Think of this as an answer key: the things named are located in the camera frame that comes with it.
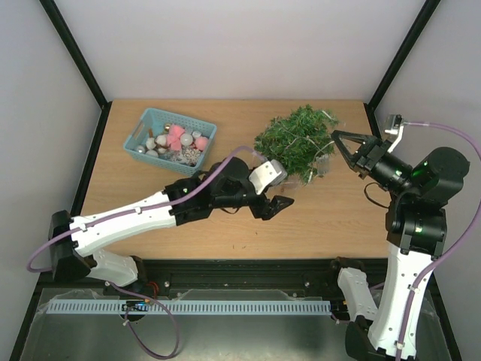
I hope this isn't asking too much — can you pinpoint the small green christmas tree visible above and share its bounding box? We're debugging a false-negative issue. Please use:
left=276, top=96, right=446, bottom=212
left=254, top=105, right=339, bottom=185

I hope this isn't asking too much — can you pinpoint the light blue perforated basket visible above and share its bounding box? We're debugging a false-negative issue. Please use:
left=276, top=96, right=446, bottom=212
left=123, top=108, right=217, bottom=176

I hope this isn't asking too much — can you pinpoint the white cotton boll ornament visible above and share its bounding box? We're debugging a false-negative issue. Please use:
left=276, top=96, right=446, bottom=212
left=145, top=135, right=168, bottom=154

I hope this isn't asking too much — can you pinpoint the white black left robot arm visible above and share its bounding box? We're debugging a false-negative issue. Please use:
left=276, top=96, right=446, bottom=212
left=49, top=157, right=294, bottom=287

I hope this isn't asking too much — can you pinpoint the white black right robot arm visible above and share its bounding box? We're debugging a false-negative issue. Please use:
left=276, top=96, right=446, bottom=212
left=328, top=130, right=470, bottom=360

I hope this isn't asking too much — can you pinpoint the round wooden tree base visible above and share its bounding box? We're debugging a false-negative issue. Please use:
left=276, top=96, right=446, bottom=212
left=280, top=177, right=302, bottom=190

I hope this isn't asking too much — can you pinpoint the clear battery box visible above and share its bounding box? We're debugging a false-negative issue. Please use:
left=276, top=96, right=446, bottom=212
left=315, top=154, right=331, bottom=177

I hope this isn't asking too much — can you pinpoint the white snowflake red ornament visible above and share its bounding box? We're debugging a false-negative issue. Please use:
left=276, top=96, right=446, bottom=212
left=182, top=147, right=202, bottom=166

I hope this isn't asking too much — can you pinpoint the pink pompom ornament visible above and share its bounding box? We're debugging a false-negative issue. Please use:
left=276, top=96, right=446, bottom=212
left=195, top=136, right=209, bottom=152

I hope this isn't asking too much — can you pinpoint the white glossy ball ornament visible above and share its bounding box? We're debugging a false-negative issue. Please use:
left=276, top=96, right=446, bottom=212
left=180, top=133, right=194, bottom=147

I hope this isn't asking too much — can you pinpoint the pink felt bow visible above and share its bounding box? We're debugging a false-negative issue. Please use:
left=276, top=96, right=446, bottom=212
left=167, top=124, right=185, bottom=151

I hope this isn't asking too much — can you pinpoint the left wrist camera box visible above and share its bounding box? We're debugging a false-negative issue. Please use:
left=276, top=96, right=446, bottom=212
left=248, top=159, right=288, bottom=195

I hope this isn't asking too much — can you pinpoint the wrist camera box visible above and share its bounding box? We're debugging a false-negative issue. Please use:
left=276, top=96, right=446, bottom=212
left=384, top=114, right=405, bottom=153
left=248, top=159, right=288, bottom=195

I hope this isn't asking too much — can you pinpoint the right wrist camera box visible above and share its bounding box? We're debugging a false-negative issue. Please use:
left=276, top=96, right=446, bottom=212
left=384, top=114, right=405, bottom=153

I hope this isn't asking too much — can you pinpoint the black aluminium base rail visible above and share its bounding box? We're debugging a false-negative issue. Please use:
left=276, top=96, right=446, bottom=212
left=37, top=258, right=437, bottom=300

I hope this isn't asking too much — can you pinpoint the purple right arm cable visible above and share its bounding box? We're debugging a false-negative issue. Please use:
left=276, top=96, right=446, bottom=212
left=370, top=120, right=481, bottom=361

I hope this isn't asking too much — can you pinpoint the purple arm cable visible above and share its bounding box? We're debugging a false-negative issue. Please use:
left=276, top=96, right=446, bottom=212
left=370, top=120, right=481, bottom=361
left=26, top=145, right=266, bottom=357

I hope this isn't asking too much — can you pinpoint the light blue slotted cable duct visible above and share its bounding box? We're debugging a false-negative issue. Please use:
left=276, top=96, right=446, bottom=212
left=46, top=299, right=331, bottom=316

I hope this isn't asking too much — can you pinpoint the black right frame post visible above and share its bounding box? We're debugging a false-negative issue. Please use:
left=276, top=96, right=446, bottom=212
left=368, top=0, right=443, bottom=108

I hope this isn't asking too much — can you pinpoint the black frame post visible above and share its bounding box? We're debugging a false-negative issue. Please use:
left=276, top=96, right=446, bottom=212
left=39, top=0, right=112, bottom=110
left=368, top=0, right=443, bottom=108

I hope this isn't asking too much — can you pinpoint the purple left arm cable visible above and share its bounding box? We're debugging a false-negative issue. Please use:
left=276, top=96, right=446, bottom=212
left=26, top=145, right=266, bottom=357

